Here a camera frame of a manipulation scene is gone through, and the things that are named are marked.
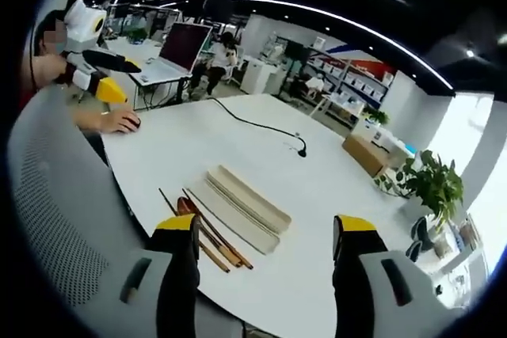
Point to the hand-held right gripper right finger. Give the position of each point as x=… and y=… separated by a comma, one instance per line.
x=356, y=274

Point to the metal shelf with white bins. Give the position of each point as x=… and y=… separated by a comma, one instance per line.
x=352, y=77

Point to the white storage box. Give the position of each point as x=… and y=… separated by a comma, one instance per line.
x=392, y=142

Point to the black monitor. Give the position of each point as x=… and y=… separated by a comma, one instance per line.
x=297, y=50

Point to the large green potted plant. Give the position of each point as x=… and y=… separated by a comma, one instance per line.
x=431, y=183

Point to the white cabinet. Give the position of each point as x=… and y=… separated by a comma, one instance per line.
x=257, y=74

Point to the black computer mouse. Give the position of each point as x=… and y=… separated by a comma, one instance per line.
x=134, y=121

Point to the brown wooden spoon utensil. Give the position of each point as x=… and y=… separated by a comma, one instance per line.
x=184, y=206

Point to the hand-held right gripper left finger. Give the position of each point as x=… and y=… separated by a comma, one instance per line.
x=180, y=274

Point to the brown wooden chopstick utensil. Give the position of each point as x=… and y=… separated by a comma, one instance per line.
x=242, y=256
x=168, y=202

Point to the brown cardboard box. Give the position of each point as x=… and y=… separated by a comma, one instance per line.
x=366, y=154

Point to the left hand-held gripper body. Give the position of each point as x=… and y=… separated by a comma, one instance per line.
x=81, y=25

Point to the white laptop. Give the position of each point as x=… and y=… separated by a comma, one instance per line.
x=184, y=47

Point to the grey mesh office chair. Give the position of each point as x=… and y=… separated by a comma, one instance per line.
x=59, y=195

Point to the white desk with black legs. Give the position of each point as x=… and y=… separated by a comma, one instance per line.
x=132, y=51

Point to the small green potted plant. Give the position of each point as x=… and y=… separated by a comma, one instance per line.
x=378, y=115

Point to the beige cutlery case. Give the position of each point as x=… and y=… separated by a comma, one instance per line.
x=241, y=207

